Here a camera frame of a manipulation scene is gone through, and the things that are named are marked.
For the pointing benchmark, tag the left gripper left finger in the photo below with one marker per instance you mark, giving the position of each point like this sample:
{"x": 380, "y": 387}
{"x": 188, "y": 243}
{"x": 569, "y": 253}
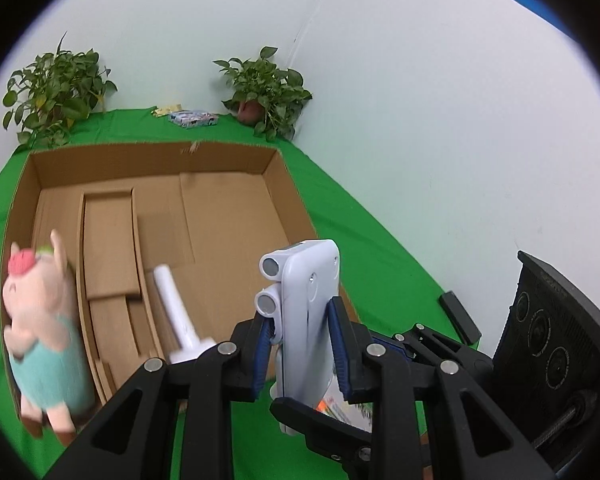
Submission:
{"x": 132, "y": 435}

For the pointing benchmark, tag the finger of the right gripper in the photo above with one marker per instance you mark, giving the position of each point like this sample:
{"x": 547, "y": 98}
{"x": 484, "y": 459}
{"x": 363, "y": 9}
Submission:
{"x": 352, "y": 448}
{"x": 427, "y": 346}

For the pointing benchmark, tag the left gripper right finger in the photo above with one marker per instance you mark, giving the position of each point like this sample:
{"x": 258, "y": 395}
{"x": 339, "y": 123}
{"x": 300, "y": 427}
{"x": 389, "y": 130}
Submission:
{"x": 426, "y": 411}

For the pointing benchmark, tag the green white medicine box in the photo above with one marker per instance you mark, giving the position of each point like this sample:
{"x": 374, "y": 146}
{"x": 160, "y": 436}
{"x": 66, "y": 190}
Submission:
{"x": 333, "y": 404}

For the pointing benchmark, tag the pink pig plush toy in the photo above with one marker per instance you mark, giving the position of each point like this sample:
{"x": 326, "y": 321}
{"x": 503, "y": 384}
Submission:
{"x": 43, "y": 339}

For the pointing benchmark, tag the white handheld fan device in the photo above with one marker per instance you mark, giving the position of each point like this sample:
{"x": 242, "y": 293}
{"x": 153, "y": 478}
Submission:
{"x": 192, "y": 346}

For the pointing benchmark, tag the narrow cardboard insert box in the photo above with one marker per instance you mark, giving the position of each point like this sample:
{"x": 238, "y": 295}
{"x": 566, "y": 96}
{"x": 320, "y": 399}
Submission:
{"x": 118, "y": 327}

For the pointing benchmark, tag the white plastic device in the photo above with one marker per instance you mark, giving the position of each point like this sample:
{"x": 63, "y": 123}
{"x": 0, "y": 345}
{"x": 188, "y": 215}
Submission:
{"x": 304, "y": 277}

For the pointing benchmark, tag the green tablecloth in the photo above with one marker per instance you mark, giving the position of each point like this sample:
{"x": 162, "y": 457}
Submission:
{"x": 388, "y": 287}

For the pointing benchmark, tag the large cardboard tray box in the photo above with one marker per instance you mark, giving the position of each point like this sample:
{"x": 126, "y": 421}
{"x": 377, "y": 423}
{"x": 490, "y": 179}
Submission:
{"x": 208, "y": 210}

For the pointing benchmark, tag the right potted green plant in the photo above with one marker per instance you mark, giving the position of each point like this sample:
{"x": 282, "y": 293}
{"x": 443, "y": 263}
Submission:
{"x": 265, "y": 97}

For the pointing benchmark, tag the potted green plant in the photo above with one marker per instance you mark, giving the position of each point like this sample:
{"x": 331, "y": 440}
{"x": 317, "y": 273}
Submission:
{"x": 47, "y": 98}
{"x": 265, "y": 97}

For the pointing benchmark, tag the colourful packet on table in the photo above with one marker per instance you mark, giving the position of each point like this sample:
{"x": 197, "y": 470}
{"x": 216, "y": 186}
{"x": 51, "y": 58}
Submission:
{"x": 193, "y": 118}

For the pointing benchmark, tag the left potted green plant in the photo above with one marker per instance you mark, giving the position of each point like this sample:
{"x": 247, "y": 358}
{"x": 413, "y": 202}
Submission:
{"x": 47, "y": 98}

